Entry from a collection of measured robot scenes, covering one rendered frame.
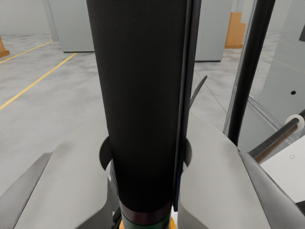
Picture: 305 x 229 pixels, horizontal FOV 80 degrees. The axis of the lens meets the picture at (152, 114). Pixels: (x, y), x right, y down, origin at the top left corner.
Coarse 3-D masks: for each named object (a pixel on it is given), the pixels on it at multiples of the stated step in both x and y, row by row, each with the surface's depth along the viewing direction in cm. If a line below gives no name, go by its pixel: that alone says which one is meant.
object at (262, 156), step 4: (304, 120) 32; (296, 124) 30; (292, 128) 29; (296, 128) 30; (288, 132) 28; (292, 132) 29; (284, 136) 28; (288, 136) 28; (280, 140) 27; (284, 140) 28; (272, 144) 26; (276, 144) 26; (268, 148) 25; (272, 148) 26; (264, 152) 25; (268, 152) 25; (260, 156) 24; (264, 156) 24; (256, 160) 23; (260, 160) 24
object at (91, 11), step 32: (96, 0) 5; (128, 0) 5; (160, 0) 5; (96, 32) 6; (128, 32) 5; (160, 32) 5; (128, 64) 6; (160, 64) 6; (128, 96) 6; (160, 96) 6; (128, 128) 7; (160, 128) 7; (128, 160) 8; (160, 160) 8; (128, 192) 9; (160, 192) 9
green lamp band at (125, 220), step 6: (168, 216) 11; (126, 222) 11; (132, 222) 11; (162, 222) 11; (168, 222) 12; (132, 228) 11; (138, 228) 11; (144, 228) 10; (150, 228) 11; (156, 228) 11; (162, 228) 11
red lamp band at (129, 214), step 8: (120, 200) 10; (128, 208) 10; (160, 208) 10; (168, 208) 11; (128, 216) 10; (136, 216) 10; (144, 216) 10; (152, 216) 10; (160, 216) 10; (144, 224) 10
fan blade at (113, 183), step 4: (112, 160) 62; (112, 164) 60; (112, 168) 60; (112, 172) 59; (112, 176) 59; (112, 180) 60; (112, 184) 61; (116, 184) 52; (112, 188) 61; (116, 188) 53; (112, 192) 62; (116, 192) 53; (116, 196) 56; (116, 200) 58; (116, 204) 59; (116, 208) 60
